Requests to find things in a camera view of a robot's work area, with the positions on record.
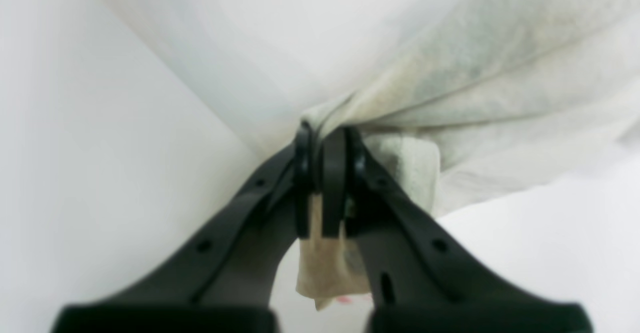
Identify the beige T-shirt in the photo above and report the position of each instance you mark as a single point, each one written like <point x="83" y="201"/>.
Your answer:
<point x="463" y="101"/>

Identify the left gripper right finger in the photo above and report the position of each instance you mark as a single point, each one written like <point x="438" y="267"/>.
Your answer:
<point x="422" y="280"/>

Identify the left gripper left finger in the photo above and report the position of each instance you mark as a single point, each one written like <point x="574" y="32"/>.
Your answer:
<point x="221" y="279"/>

